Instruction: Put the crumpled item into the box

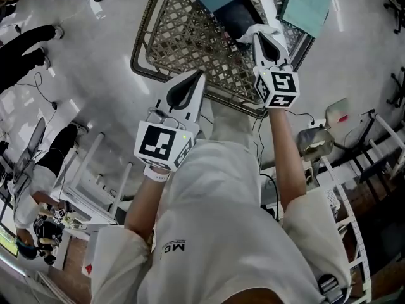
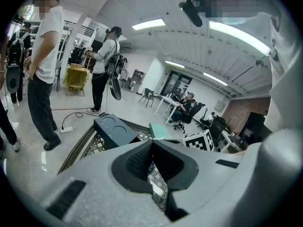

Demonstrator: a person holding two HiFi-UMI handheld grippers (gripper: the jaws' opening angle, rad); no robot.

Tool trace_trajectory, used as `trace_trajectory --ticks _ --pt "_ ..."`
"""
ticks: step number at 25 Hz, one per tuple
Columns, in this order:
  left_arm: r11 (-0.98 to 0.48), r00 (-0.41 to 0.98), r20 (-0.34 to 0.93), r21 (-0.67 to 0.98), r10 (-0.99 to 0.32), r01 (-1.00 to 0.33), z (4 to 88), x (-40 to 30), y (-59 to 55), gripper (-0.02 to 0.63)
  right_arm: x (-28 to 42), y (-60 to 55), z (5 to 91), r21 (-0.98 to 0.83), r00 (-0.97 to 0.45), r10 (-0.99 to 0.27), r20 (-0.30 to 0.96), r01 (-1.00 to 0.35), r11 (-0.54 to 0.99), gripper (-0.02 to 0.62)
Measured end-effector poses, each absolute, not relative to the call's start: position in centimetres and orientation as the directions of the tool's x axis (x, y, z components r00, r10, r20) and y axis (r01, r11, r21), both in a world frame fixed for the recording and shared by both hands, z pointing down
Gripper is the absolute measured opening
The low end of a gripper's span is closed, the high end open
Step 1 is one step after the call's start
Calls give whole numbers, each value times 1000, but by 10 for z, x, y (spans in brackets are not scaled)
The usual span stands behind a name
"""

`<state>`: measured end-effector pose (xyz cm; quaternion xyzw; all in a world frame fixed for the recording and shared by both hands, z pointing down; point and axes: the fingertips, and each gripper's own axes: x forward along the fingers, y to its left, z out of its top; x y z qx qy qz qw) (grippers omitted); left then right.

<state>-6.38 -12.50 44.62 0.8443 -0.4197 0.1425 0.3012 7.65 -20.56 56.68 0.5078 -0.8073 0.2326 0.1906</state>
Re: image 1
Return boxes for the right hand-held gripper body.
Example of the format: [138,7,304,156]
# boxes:
[253,60,301,110]

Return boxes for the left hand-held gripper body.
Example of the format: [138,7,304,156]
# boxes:
[133,99,201,174]

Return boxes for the white paper item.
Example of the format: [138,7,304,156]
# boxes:
[236,23,283,44]

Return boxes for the teal box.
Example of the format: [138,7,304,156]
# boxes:
[181,0,265,42]

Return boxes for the person's left forearm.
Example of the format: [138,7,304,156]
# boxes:
[123,168,173,243]

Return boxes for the person's right forearm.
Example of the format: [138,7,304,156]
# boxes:
[268,107,308,210]

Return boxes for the person's light trousers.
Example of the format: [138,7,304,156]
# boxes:
[207,99,256,144]

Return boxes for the clear plastic stool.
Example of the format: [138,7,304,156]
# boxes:
[296,127,335,163]

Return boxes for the clear plastic bag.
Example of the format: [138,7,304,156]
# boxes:
[325,98,351,127]

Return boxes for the person's white shirt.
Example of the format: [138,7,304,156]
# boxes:
[90,137,352,304]

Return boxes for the black office chair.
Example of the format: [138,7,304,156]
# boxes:
[385,66,405,109]
[383,0,405,35]

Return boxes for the open laptop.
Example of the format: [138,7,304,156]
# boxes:
[14,117,47,174]

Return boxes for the white perforated metal rack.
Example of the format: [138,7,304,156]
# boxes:
[321,109,405,299]

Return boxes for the white wrist strap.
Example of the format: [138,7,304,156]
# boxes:
[143,165,171,182]

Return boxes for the white metal table frame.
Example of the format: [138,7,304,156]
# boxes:
[52,131,134,226]

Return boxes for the black floor cable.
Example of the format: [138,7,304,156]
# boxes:
[14,71,59,129]

